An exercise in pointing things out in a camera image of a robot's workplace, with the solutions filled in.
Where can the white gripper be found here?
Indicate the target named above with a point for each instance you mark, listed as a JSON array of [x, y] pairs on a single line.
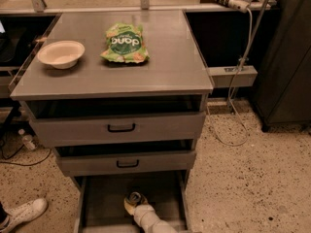
[[143, 211]]

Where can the green soda can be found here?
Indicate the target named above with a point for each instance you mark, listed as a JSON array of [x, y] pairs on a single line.
[[134, 197]]

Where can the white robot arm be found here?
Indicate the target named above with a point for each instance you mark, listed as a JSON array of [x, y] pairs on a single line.
[[160, 226]]

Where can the grey middle drawer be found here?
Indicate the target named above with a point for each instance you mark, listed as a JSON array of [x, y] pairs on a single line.
[[123, 158]]

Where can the grey top drawer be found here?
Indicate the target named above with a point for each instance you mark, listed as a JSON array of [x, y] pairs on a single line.
[[80, 122]]

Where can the grey drawer cabinet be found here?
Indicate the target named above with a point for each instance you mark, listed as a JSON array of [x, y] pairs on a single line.
[[175, 66]]

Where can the white sneaker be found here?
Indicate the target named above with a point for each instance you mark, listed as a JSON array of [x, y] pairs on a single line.
[[13, 217]]

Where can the clear plastic bottle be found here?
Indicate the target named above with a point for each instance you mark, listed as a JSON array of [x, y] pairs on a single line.
[[27, 139]]

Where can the green chip bag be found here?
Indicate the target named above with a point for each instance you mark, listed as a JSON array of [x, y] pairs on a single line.
[[125, 44]]

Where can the white paper bowl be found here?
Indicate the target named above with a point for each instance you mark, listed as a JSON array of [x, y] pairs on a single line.
[[62, 54]]

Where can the dark side cabinet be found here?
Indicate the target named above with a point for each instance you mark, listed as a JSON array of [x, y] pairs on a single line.
[[282, 92]]

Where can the white power strip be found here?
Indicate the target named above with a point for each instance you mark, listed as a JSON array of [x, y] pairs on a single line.
[[239, 5]]

